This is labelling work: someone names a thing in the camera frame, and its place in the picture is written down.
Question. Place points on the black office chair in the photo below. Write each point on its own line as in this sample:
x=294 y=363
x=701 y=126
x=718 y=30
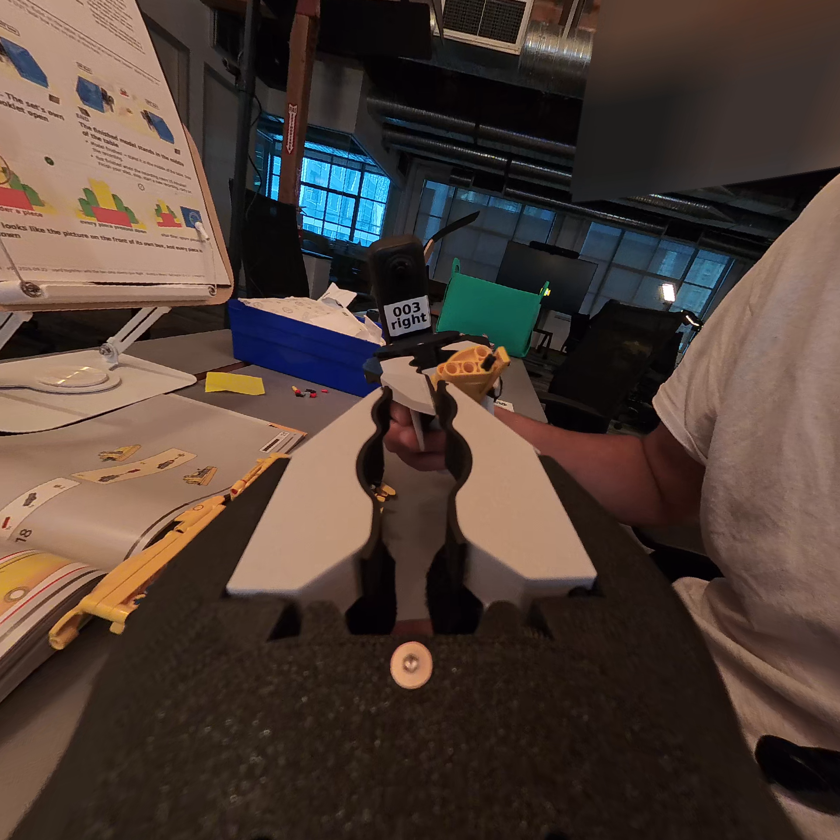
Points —
x=610 y=367

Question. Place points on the yellow sticky note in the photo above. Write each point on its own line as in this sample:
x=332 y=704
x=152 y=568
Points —
x=233 y=384

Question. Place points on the small cluster of pins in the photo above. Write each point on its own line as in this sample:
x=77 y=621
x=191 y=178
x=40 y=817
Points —
x=308 y=394

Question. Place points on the person's right forearm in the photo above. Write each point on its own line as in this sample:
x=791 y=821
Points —
x=590 y=466

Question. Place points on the grey desk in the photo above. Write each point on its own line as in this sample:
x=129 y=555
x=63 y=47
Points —
x=328 y=410

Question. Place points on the green plastic bin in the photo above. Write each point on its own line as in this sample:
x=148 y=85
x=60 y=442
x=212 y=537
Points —
x=492 y=308

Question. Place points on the white vent grille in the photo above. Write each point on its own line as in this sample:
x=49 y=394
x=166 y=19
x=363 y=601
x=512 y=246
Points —
x=485 y=23

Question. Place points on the yellow toy car model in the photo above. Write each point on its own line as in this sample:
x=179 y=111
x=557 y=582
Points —
x=131 y=577

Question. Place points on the silver air duct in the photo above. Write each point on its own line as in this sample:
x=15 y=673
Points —
x=558 y=59

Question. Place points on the white crumpled papers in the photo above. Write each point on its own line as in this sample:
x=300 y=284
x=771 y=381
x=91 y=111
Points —
x=308 y=315

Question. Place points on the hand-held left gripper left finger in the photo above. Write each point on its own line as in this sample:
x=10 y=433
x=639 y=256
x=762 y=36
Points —
x=302 y=525

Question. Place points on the blue plastic bin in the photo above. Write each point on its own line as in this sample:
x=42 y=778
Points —
x=295 y=354

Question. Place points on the yellow panel subassembly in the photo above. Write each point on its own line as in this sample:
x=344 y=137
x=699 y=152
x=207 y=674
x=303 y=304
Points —
x=469 y=374

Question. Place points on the open lego instruction booklet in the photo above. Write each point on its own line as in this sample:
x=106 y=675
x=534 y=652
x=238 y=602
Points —
x=289 y=436

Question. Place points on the black monitor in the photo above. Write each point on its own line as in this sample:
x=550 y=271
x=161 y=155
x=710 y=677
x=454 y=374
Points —
x=544 y=275

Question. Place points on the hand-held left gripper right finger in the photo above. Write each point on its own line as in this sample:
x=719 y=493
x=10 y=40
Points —
x=525 y=525

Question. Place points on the large window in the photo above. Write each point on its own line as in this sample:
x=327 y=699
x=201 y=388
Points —
x=334 y=197

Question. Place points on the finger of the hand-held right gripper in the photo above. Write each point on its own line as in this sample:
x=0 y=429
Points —
x=410 y=387
x=463 y=349

